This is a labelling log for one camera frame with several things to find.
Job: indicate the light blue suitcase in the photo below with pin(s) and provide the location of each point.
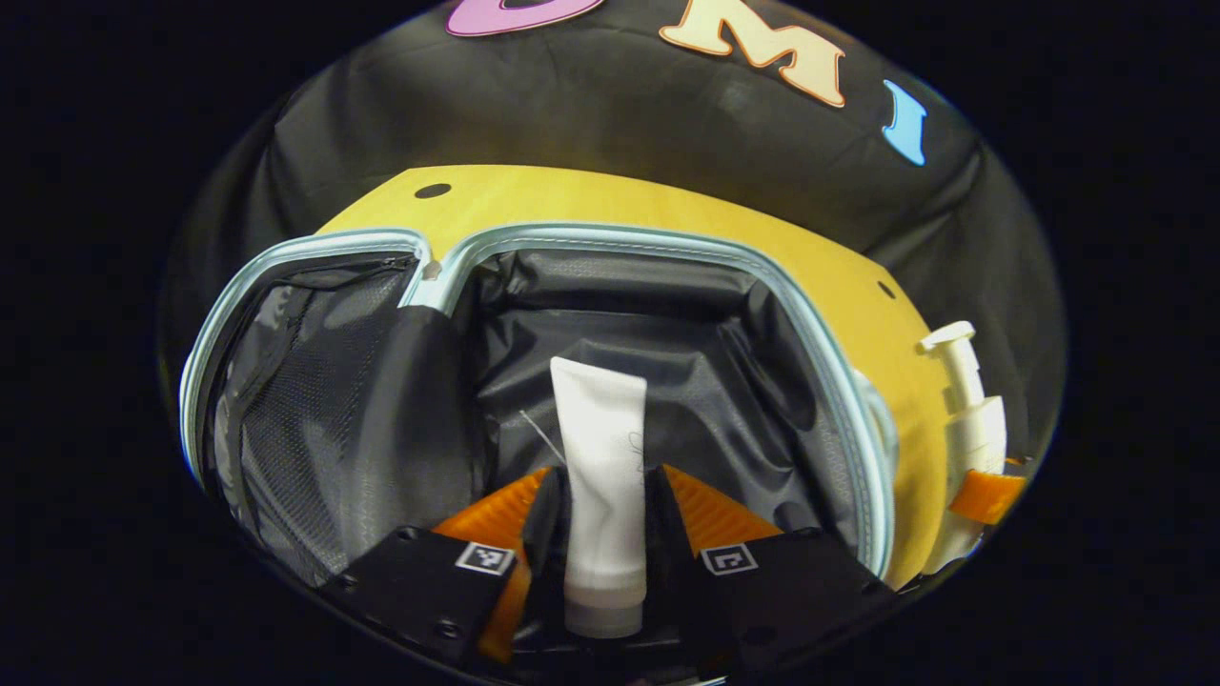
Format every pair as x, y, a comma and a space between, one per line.
667, 362

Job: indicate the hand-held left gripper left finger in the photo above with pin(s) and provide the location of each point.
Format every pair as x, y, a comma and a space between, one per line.
548, 514

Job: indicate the white squeeze tube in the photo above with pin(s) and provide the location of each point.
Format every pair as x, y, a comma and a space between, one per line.
600, 457

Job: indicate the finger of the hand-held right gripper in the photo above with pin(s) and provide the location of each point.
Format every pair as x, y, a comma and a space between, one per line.
986, 495

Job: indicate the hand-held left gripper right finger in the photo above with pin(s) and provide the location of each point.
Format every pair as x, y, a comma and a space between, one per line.
667, 534

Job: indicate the white pump bottle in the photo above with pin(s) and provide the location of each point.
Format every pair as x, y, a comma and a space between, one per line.
977, 429

